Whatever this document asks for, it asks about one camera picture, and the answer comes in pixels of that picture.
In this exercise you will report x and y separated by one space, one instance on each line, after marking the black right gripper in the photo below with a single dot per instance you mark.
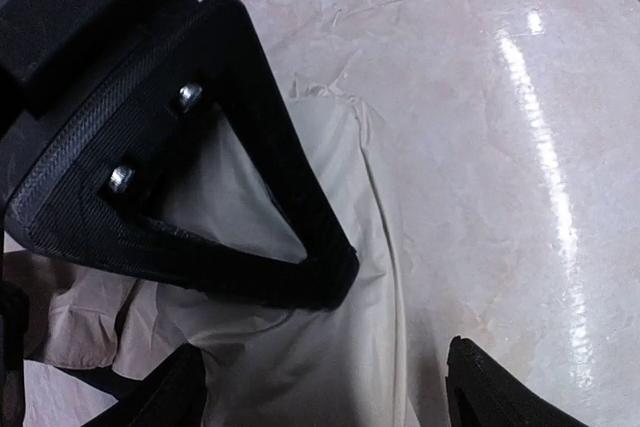
53 50

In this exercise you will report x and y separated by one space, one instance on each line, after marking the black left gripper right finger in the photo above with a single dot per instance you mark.
481 393

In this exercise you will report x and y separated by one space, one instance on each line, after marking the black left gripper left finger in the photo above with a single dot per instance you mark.
173 394

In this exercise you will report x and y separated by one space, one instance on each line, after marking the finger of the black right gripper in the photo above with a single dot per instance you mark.
150 187

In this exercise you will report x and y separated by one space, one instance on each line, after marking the beige folding umbrella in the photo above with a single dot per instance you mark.
264 366

